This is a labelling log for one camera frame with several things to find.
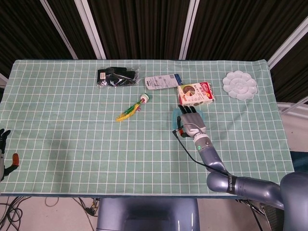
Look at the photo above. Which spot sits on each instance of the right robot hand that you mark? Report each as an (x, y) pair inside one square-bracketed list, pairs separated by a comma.
[(192, 122)]

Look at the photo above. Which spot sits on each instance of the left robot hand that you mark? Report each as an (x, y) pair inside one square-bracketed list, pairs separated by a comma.
[(3, 156)]

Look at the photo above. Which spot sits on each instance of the blue plastic container lid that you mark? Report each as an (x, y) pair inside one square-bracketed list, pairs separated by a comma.
[(174, 120)]

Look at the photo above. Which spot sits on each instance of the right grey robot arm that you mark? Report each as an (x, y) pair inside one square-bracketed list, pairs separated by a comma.
[(252, 187)]

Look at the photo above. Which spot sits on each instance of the red white snack carton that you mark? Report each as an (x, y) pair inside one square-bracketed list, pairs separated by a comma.
[(195, 95)]

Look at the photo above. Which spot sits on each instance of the blister pack with card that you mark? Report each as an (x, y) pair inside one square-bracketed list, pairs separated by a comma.
[(161, 81)]

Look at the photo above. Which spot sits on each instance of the white flower paint palette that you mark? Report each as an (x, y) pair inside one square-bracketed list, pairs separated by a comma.
[(239, 85)]

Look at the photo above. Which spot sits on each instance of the yellow green feather shuttlecock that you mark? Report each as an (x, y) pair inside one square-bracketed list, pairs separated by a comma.
[(131, 110)]

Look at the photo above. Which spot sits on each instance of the green white checked tablecloth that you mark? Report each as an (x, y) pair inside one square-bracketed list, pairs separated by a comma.
[(72, 144)]

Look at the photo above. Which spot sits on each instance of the black gloves in plastic bag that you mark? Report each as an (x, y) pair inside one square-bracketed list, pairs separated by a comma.
[(115, 77)]

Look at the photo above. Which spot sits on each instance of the white metal rod stand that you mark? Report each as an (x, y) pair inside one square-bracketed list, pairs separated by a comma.
[(292, 107)]

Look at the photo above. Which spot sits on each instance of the grey blue robot torso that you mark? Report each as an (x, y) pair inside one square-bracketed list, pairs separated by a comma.
[(144, 216)]

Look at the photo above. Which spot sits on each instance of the dark brown curtain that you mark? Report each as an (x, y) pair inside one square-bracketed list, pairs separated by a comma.
[(144, 24)]

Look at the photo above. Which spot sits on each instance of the blue denim trouser leg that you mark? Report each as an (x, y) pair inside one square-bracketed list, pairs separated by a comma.
[(300, 161)]

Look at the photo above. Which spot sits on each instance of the white metal frame post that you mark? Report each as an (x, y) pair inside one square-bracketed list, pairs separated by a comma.
[(288, 41), (188, 29), (59, 30), (90, 29)]

